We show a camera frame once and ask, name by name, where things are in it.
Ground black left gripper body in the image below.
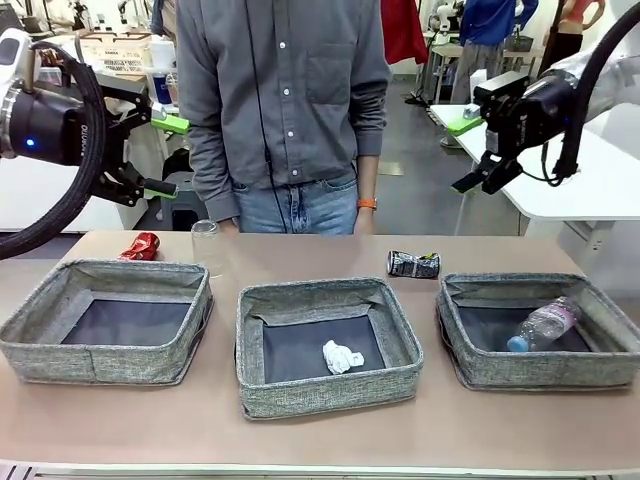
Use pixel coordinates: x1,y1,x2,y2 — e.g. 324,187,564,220
8,89,132,169

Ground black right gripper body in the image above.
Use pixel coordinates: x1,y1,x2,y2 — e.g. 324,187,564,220
482,69,581,161

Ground crushed red soda can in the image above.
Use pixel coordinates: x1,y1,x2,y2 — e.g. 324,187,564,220
118,232,164,262

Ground clear plastic cup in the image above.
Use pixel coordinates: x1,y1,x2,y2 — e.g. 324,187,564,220
190,218,225,278

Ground clear plastic water bottle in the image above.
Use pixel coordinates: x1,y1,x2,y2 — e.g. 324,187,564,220
506,295,583,353

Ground white tissue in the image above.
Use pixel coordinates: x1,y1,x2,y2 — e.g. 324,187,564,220
321,339,366,375

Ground person's left forearm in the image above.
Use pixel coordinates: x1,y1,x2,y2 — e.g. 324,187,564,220
355,154,379,201

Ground person's right forearm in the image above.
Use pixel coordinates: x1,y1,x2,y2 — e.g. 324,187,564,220
189,144,241,221

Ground person's left hand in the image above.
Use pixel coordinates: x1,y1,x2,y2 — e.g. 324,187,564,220
353,205,379,235

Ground grey plastic stool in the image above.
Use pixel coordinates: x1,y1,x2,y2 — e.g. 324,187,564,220
158,169,211,232

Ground white table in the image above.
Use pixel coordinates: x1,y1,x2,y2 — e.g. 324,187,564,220
429,102,640,236

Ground mannequin in pink top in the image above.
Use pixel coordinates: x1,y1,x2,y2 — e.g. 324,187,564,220
539,0,607,76

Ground mannequin in blue shirt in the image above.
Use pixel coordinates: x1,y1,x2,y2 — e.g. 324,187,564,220
452,0,539,104

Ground red cloth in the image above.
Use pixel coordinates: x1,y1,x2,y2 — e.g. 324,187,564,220
380,0,430,65

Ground crushed black drink can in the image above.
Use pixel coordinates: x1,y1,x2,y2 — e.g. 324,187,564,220
386,249,444,280

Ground person in grey shirt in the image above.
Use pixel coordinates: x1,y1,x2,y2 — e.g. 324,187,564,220
175,0,394,236

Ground grey fabric basket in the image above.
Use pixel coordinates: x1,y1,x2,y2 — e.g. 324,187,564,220
233,278,425,421
0,258,215,386
435,272,640,393

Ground thin black cable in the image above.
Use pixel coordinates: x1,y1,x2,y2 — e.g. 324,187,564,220
519,142,566,187

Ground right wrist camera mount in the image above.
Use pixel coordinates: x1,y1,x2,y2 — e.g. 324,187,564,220
472,71,531,109

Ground thin black shirt cord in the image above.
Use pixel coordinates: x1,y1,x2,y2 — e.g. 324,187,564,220
244,0,291,234

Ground aluminium slotted base plate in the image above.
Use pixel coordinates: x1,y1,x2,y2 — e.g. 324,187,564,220
0,464,41,480

